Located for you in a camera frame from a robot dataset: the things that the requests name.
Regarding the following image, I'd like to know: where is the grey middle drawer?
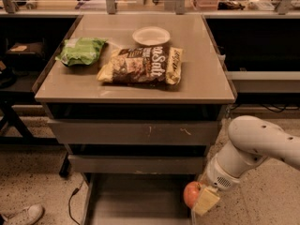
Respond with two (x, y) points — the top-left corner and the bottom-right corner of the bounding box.
(68, 155), (206, 174)

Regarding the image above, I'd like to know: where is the grey top drawer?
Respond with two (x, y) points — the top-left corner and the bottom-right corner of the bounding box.
(48, 119), (220, 145)

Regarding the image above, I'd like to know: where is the white paper bowl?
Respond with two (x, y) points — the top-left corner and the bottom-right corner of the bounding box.
(132, 26), (171, 46)

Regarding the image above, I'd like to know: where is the green chip bag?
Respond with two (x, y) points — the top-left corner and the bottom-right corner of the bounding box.
(55, 37), (106, 67)

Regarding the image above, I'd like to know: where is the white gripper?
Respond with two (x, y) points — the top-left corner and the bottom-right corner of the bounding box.
(192, 156), (240, 216)

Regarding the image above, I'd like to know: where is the white sneaker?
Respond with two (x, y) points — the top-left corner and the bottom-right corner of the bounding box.
(0, 204), (44, 225)

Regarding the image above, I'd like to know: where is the black floor cable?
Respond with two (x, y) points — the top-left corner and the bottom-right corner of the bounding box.
(67, 180), (85, 225)

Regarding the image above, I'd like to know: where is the grey open bottom drawer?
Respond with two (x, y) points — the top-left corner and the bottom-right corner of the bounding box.
(81, 173), (192, 225)

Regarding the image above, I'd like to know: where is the grey drawer cabinet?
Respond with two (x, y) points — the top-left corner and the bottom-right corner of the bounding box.
(36, 14), (235, 180)

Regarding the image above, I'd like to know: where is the red apple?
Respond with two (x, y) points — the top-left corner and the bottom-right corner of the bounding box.
(183, 181), (201, 208)

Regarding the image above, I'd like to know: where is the brown sea salt chip bag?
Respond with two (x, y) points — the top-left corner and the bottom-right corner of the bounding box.
(97, 46), (183, 85)

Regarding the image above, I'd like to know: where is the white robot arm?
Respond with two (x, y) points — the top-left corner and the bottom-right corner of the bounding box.
(192, 115), (300, 216)

